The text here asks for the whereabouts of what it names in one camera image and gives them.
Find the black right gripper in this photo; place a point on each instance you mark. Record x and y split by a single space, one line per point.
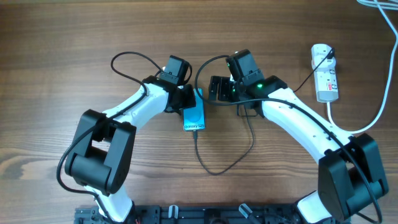
225 83

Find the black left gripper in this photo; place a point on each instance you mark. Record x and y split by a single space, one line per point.
189 101

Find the Galaxy smartphone teal screen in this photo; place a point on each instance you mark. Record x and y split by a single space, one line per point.
194 118

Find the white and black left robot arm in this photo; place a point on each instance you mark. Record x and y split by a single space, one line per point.
98 160

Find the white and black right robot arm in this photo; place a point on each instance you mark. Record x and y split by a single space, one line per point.
351 175

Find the white power strip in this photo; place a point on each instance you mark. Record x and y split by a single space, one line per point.
323 64

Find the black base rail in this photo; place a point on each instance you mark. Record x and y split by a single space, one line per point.
271 213

